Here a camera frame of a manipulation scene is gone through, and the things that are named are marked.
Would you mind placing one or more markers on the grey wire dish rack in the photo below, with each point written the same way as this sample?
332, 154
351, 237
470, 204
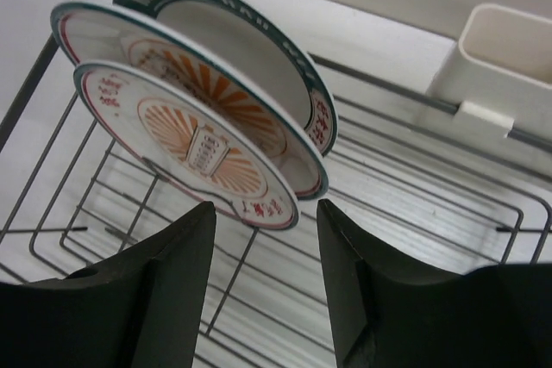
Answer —
70, 195

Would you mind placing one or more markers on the rearmost teal lettered plate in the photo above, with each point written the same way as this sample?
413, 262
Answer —
238, 32

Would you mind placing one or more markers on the white cutlery holder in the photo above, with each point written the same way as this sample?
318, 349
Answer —
501, 62

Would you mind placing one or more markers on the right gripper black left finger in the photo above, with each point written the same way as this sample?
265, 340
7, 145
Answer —
139, 308

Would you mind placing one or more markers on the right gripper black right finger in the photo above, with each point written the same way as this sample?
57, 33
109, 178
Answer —
388, 309

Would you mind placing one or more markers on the red rim plate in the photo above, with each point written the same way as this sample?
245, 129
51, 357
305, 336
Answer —
87, 30

